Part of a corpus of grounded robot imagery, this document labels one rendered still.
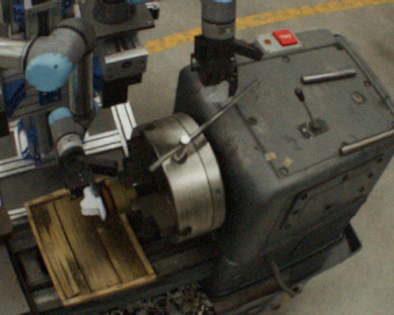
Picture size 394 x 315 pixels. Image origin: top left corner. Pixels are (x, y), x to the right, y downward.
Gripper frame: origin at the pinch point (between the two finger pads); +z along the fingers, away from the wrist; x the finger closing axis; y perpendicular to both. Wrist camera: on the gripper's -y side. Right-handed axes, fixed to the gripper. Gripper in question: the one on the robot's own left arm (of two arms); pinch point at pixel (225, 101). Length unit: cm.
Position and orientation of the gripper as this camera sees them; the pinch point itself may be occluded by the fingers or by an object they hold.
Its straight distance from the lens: 137.1
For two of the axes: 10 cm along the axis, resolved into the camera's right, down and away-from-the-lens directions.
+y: -9.0, 3.0, -3.3
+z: 0.0, 7.3, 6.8
